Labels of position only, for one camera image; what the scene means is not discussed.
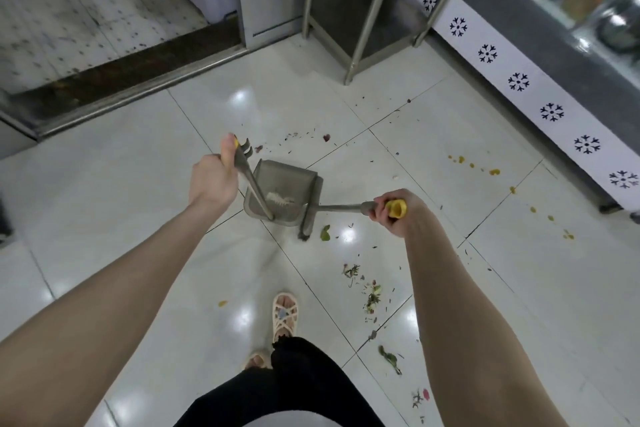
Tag person's left hand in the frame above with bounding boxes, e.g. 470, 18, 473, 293
189, 133, 241, 215

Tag grey dustpan with yellow-tipped handle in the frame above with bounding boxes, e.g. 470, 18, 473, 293
232, 136, 323, 228

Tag grey glass display freezer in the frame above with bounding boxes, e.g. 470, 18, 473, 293
402, 0, 640, 215

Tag stainless steel table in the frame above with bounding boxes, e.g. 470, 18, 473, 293
301, 0, 483, 86

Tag person's right hand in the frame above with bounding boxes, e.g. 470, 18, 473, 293
369, 189, 436, 240

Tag person's left beige sandal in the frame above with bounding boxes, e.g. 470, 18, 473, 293
242, 351, 273, 372

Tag person's black trousers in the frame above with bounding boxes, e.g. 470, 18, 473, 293
172, 336, 386, 427

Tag person's right beige sandal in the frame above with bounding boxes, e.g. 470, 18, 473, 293
272, 292, 302, 342

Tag person's beige sandal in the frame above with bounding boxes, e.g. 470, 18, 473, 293
272, 292, 302, 342
242, 351, 273, 372

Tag person's left forearm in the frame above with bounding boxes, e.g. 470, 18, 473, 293
0, 201, 226, 427

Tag leaf debris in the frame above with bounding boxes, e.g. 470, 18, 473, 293
217, 96, 496, 410

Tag grey broom with yellow cap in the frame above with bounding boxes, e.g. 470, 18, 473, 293
298, 199, 409, 244

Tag orange liquid spill drops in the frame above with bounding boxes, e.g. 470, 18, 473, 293
447, 155, 576, 241

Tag person's right forearm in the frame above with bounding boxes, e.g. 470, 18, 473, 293
402, 221, 569, 427

